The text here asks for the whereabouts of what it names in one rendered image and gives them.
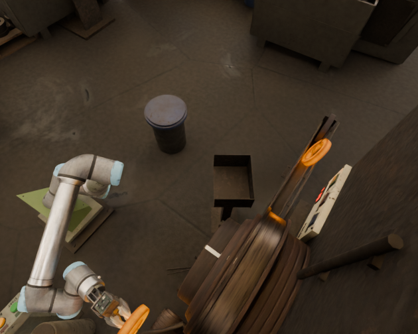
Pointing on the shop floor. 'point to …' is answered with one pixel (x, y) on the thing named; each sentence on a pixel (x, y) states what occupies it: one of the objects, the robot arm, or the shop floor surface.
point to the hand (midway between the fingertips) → (130, 326)
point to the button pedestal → (22, 320)
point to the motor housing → (169, 318)
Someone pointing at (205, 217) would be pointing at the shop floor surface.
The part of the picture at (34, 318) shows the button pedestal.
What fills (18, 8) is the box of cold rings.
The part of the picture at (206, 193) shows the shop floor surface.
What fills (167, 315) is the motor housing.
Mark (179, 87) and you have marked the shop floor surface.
